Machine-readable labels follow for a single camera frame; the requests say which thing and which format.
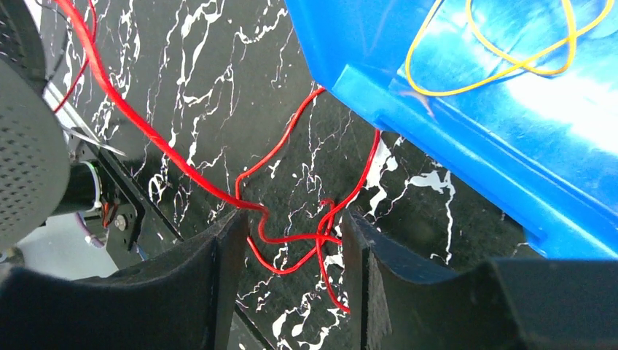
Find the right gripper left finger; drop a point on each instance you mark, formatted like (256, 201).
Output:
(183, 298)

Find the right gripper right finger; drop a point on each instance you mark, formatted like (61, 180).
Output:
(400, 300)

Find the dark grey cable spool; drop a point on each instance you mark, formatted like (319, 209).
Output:
(34, 157)

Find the blue plastic bin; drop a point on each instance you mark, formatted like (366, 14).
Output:
(483, 87)

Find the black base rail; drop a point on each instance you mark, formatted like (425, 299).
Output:
(134, 229)

